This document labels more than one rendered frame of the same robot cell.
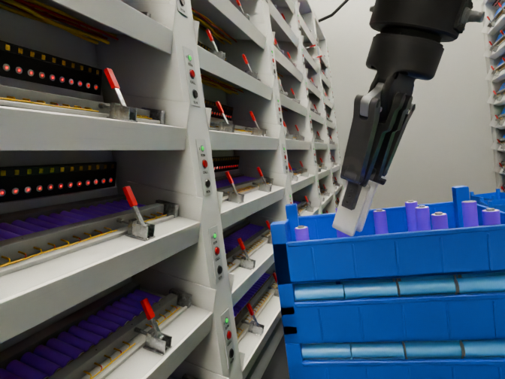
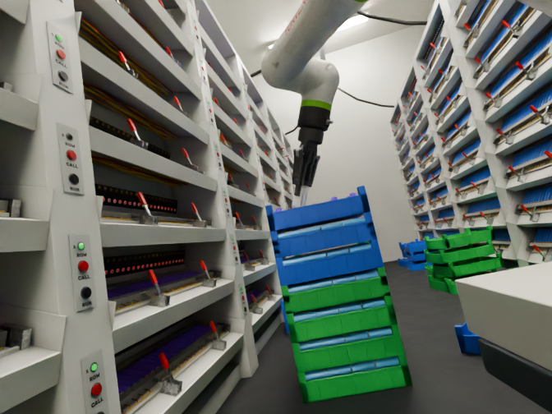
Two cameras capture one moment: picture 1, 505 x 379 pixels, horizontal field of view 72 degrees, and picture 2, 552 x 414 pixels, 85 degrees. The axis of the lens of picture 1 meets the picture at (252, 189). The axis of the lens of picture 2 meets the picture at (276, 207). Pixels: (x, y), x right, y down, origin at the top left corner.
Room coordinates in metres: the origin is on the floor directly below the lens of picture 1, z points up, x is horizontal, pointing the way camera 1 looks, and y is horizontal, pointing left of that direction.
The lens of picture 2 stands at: (-0.44, 0.09, 0.43)
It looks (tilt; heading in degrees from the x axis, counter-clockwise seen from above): 8 degrees up; 351
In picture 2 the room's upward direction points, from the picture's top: 11 degrees counter-clockwise
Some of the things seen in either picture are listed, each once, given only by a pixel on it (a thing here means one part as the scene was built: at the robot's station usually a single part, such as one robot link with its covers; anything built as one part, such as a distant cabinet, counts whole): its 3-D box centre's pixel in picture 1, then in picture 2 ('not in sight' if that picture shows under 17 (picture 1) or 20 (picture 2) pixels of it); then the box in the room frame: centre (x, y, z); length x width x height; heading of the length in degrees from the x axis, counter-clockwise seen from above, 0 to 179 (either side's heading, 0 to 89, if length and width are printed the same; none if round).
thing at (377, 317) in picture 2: not in sight; (337, 311); (0.51, -0.18, 0.20); 0.30 x 0.20 x 0.08; 78
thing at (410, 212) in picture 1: (412, 219); not in sight; (0.56, -0.25, 0.52); 0.02 x 0.02 x 0.06
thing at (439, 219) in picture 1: (440, 238); not in sight; (0.43, -0.23, 0.52); 0.02 x 0.02 x 0.06
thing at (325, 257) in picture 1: (382, 228); (315, 212); (0.51, -0.18, 0.52); 0.30 x 0.20 x 0.08; 78
